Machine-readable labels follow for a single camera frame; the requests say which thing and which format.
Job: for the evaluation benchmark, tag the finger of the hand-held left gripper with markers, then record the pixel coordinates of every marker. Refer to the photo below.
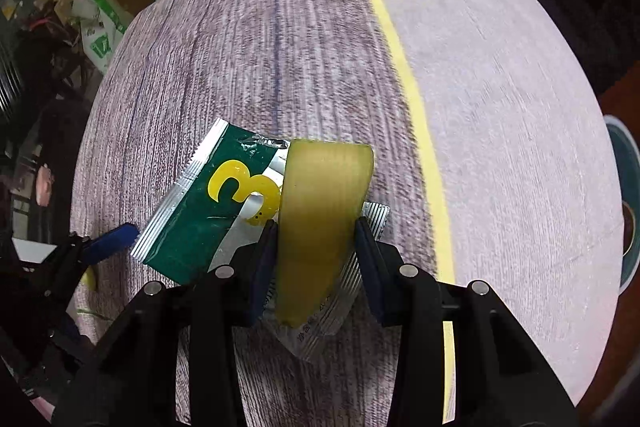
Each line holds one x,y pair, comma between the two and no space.
112,238

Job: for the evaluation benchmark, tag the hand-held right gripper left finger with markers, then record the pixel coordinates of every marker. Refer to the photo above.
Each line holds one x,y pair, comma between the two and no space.
261,272

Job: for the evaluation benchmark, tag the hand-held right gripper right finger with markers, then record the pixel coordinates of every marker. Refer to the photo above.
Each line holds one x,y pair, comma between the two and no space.
371,272

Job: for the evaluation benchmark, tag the yellow-green fruit peel slice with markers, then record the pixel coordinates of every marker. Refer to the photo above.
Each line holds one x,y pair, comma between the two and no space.
320,217

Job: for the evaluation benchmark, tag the green foil sachet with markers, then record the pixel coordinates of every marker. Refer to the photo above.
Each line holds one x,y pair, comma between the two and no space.
200,227

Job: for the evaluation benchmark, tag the teal trash bin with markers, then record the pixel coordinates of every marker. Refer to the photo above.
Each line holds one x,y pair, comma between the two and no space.
627,207

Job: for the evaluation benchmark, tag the small yellow peel piece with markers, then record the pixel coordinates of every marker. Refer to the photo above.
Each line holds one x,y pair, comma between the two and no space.
90,279

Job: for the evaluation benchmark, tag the thin green plant stem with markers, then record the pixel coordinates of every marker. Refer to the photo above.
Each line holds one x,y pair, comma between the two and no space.
97,314

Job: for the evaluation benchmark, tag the green and white sack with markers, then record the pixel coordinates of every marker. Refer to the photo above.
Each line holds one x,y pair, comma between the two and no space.
97,27

